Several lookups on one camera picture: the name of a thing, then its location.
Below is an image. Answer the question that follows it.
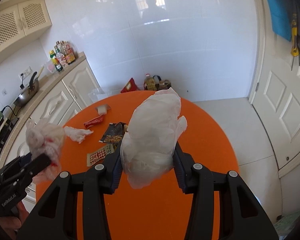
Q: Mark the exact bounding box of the red stained tissue wad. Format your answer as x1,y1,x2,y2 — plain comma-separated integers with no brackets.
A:
26,118,65,185

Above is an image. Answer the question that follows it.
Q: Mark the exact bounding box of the black gold snack wrapper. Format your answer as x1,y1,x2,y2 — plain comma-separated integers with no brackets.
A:
99,122,127,144

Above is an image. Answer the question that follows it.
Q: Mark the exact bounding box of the white plastic bag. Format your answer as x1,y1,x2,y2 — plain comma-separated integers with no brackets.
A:
120,88,187,189

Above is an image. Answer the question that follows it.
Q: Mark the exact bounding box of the white tissue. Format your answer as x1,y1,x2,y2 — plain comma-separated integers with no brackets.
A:
64,126,93,144

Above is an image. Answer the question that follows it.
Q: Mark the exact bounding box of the cream kitchen cabinet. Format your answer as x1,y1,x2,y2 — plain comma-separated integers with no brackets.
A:
0,51,101,213

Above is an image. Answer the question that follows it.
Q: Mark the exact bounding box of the person's left hand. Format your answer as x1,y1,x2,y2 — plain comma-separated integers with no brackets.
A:
0,202,29,239

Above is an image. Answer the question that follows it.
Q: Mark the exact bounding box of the red white patterned wrapper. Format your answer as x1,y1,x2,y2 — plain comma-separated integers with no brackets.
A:
87,144,114,167

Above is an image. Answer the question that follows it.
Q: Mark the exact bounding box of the red snack wrapper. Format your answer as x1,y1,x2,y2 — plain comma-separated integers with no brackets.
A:
83,115,104,129

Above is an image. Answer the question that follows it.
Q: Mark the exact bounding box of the orange round table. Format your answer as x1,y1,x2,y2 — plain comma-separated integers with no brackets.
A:
35,90,240,240

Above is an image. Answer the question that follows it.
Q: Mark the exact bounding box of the white jelly cup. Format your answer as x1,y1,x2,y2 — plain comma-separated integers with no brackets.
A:
95,104,111,115

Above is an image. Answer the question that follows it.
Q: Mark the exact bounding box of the black frying pan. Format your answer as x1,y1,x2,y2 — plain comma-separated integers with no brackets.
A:
13,72,39,107

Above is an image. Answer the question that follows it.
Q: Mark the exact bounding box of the clear plastic bag on floor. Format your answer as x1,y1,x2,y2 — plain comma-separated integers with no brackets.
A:
88,87,112,103

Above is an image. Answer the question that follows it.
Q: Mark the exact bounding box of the cardboard box with bags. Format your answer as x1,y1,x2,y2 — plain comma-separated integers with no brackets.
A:
153,75,171,91

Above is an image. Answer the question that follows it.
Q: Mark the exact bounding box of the yellow oil bottle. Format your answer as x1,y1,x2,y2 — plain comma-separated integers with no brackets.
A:
143,74,157,91

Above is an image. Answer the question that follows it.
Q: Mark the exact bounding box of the red bag on floor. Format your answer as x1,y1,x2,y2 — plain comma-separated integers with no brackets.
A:
120,78,140,93

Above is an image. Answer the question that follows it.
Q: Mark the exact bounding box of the green label sauce bottle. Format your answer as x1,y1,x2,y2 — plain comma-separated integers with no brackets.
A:
49,50,63,72

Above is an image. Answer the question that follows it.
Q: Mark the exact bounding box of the red label sauce bottle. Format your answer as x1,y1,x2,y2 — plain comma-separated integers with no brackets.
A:
55,41,68,68

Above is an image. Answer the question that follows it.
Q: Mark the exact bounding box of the brown sauce bottle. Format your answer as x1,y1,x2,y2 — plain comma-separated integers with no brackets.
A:
61,41,76,64

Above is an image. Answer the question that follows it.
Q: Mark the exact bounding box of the white panel door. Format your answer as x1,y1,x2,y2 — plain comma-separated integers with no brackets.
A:
250,0,300,177

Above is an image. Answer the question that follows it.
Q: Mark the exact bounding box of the cream upper lattice cabinet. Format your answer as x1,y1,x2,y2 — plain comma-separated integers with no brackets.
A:
0,0,52,64

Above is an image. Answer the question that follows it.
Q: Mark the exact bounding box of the yellow hanging tool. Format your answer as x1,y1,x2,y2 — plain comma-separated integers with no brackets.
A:
290,12,300,70

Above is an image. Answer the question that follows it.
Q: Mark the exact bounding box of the blue hanging cloth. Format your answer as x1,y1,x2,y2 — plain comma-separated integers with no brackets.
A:
267,0,292,42

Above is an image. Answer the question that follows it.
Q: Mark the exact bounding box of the wall power socket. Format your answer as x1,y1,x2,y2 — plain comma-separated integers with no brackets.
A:
19,66,32,80

